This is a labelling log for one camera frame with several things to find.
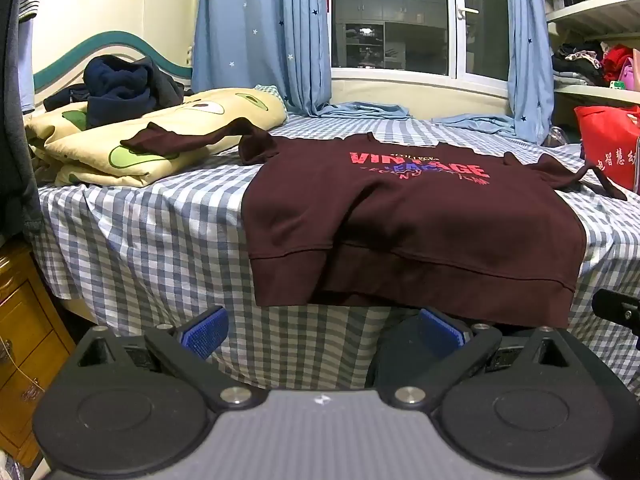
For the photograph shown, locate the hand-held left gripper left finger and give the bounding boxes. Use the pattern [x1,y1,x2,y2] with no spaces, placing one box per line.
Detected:
[75,305,268,411]

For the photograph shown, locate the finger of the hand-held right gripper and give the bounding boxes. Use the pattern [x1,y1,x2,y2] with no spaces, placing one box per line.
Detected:
[591,287,640,353]

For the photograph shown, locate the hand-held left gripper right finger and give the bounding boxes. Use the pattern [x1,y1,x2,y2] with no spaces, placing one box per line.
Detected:
[377,307,576,409]

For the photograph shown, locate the maroon printed sweatshirt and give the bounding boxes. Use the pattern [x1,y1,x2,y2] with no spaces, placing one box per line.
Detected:
[120,117,628,328]

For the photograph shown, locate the red clothes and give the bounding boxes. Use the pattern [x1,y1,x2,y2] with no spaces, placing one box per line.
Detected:
[600,45,633,83]

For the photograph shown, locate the dark and leopard clothes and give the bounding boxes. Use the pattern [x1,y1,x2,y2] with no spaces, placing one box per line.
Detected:
[552,42,606,86]

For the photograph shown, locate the dark navy clothes pile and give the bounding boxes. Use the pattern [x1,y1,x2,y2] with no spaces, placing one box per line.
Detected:
[44,56,186,128]

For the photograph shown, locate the dark hanging clothes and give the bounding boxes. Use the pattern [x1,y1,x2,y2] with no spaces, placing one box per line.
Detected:
[0,0,46,241]

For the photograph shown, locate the bed with checkered sheet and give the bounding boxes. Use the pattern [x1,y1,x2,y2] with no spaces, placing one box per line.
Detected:
[30,112,640,391]

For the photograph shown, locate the red shopping bag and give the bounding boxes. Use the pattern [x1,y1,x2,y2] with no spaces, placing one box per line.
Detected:
[574,105,640,188]

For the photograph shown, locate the wooden nightstand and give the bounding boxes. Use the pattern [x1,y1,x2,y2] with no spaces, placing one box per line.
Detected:
[0,240,76,466]

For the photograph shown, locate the avocado print folded quilt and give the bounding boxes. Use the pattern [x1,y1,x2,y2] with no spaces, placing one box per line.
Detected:
[24,87,288,188]

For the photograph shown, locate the pink bag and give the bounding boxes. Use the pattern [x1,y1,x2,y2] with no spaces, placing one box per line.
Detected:
[619,50,640,92]

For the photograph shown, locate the green checked pillow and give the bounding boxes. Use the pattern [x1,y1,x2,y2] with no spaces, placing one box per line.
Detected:
[252,84,288,111]

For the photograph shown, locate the blue star curtain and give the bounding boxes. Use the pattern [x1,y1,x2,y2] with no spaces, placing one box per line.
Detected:
[435,0,553,146]
[192,0,416,121]

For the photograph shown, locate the white shelf unit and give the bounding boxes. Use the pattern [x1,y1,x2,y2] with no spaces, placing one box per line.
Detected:
[535,0,640,106]

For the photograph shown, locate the cream and teal headboard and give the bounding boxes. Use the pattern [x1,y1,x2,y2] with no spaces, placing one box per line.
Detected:
[32,30,193,111]

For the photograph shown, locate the white framed window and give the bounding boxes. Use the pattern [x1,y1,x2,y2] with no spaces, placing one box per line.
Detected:
[327,0,511,96]

